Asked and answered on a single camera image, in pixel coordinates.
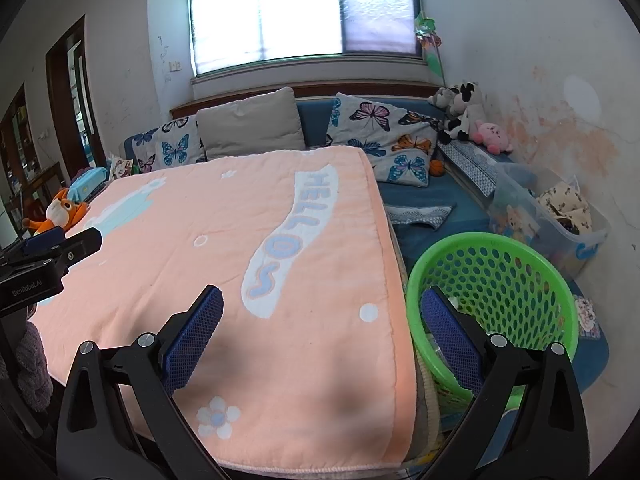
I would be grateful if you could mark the wooden cabinet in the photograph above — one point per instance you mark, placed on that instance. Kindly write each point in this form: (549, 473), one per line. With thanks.
(17, 160)

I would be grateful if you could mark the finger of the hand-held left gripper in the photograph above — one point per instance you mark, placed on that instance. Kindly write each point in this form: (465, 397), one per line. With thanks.
(45, 239)
(82, 245)

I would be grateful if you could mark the person's left forearm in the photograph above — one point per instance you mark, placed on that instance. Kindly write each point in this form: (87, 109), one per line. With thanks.
(35, 360)

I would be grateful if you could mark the orange fox plush toy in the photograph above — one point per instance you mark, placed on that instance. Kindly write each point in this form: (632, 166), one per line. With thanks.
(62, 210)

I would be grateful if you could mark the pink plush toy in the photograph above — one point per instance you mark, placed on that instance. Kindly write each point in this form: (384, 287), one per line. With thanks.
(492, 135)

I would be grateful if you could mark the cream black printed cloth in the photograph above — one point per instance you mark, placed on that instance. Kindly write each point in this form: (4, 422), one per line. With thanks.
(562, 200)

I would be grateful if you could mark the teddy bear toy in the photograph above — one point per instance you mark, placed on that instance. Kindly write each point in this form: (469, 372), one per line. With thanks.
(520, 220)

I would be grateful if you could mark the grey towel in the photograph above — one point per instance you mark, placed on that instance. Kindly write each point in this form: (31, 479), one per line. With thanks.
(420, 215)

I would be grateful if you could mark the small butterfly print pillow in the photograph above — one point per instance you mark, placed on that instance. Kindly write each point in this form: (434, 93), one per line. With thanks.
(175, 150)

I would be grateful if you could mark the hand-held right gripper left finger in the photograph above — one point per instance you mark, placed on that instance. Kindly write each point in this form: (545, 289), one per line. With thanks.
(192, 340)

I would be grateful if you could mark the blue sofa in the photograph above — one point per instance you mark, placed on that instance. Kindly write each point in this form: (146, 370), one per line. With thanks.
(315, 120)

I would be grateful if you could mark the black white cow plush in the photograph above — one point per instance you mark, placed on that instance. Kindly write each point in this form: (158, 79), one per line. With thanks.
(470, 100)

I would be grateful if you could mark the colourful pinwheel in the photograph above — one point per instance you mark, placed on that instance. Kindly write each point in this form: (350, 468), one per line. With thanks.
(426, 35)

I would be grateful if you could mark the grey plush toy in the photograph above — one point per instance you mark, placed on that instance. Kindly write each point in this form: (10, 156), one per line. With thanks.
(442, 97)

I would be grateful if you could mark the wooden door frame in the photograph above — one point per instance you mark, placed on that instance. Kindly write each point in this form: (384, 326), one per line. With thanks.
(75, 100)

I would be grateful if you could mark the large butterfly print pillow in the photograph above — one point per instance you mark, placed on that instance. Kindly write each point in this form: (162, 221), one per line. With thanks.
(375, 120)

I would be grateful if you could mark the grey pillow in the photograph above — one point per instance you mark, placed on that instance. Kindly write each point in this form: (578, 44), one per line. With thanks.
(250, 125)

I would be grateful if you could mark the small orange ball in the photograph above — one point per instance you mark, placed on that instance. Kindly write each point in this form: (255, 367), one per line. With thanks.
(437, 168)

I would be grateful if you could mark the printed snack bag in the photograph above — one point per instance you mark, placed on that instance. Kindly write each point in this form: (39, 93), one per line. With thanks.
(120, 167)

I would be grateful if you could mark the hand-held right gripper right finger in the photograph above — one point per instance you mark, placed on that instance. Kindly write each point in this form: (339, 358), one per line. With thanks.
(450, 340)

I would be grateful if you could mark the pink printed blanket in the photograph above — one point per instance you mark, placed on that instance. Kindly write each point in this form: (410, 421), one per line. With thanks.
(200, 260)

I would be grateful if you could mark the window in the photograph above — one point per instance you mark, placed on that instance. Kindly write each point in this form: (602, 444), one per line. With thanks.
(260, 15)

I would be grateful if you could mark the blue tissue pack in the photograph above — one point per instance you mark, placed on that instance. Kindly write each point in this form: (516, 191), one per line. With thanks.
(87, 182)

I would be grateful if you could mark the blue padded seat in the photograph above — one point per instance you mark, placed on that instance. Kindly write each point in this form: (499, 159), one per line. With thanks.
(595, 360)

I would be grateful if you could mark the clear plastic storage bin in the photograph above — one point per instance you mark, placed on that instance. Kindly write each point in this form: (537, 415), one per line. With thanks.
(585, 247)

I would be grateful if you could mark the green plastic basket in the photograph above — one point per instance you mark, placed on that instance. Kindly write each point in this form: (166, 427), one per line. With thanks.
(500, 280)

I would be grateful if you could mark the wooden sofa backrest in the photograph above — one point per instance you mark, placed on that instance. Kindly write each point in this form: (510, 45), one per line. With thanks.
(320, 89)

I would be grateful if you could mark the grey patterned cloth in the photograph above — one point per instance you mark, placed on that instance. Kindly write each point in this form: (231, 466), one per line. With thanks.
(475, 165)

